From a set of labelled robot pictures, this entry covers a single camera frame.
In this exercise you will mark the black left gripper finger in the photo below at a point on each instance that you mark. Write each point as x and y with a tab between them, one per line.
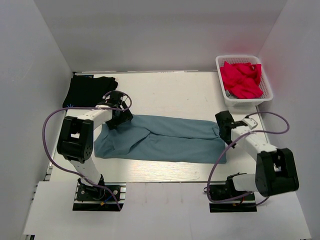
114	122
125	116

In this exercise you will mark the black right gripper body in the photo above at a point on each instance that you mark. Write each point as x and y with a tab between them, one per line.
231	143

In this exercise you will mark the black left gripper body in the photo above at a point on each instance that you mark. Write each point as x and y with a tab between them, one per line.
123	106

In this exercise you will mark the teal blue t-shirt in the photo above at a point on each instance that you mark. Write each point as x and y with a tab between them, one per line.
160	138

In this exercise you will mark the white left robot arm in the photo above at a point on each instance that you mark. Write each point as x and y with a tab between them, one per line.
76	138

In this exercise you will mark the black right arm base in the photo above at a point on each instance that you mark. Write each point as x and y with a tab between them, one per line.
223	201

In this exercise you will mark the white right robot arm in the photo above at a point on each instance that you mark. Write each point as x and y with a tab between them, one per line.
275	170

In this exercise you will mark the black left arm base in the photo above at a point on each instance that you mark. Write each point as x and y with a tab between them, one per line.
92	199

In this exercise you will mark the white plastic basket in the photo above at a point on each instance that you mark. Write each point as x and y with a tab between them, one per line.
230	100

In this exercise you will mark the folded black t-shirt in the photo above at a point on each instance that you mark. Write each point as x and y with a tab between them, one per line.
87	91

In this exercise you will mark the crumpled red t-shirt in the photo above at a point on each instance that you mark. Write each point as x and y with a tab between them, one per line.
242	80

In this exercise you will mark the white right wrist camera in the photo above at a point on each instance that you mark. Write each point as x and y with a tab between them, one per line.
251	123

